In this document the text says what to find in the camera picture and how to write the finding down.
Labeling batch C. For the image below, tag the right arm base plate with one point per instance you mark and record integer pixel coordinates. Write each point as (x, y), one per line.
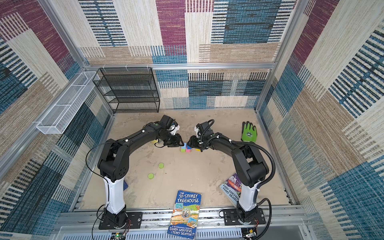
(231, 217)

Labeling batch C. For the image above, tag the blue box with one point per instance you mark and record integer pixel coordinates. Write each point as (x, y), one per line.
(125, 185)

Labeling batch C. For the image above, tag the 91-storey treehouse book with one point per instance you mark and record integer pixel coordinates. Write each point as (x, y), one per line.
(185, 215)

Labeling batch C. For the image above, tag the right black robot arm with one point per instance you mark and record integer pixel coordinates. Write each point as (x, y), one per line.
(254, 166)

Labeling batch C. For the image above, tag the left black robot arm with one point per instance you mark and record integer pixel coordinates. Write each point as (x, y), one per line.
(114, 164)

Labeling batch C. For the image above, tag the black wire shelf rack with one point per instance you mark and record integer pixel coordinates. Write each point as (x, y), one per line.
(128, 90)

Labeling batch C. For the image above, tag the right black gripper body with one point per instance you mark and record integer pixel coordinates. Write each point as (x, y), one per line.
(197, 143)

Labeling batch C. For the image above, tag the lower green cylinder block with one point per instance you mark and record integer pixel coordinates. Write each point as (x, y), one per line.
(150, 175)

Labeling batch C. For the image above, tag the green black work glove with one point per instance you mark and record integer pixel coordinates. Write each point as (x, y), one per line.
(249, 132)

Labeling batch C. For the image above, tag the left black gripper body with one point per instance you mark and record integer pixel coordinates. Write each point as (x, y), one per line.
(174, 140)

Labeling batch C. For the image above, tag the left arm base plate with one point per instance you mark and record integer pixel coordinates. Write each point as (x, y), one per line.
(132, 220)

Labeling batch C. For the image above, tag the white wire mesh basket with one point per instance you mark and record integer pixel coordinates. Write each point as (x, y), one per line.
(58, 118)

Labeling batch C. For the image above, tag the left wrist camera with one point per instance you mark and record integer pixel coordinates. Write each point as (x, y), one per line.
(169, 124)

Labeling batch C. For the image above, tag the purple treehouse book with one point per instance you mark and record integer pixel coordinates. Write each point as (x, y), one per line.
(232, 188)

